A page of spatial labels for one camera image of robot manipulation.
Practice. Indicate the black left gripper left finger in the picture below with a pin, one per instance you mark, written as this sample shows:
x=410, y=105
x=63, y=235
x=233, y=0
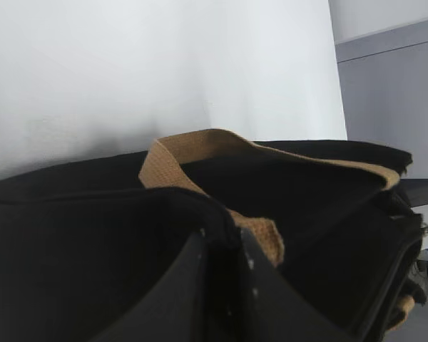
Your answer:
x=146, y=285

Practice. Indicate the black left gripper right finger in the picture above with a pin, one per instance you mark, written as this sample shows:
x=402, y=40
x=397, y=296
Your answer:
x=265, y=307

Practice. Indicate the black fabric bag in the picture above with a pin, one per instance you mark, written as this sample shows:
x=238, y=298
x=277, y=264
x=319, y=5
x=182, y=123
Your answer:
x=342, y=241

